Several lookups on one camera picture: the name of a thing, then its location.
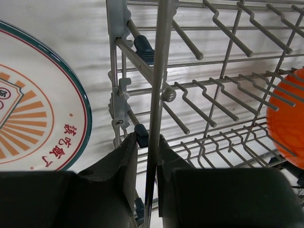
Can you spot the orange plate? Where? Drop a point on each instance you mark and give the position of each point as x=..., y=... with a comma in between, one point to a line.
x=286, y=126

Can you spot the white plate floral pattern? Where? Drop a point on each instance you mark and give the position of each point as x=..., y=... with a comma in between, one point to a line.
x=45, y=114

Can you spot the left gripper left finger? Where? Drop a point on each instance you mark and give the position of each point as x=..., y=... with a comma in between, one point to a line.
x=100, y=196

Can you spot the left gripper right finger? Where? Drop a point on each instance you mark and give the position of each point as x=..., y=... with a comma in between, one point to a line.
x=189, y=197

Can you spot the grey wire dish rack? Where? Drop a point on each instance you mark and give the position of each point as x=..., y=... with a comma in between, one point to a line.
x=200, y=73

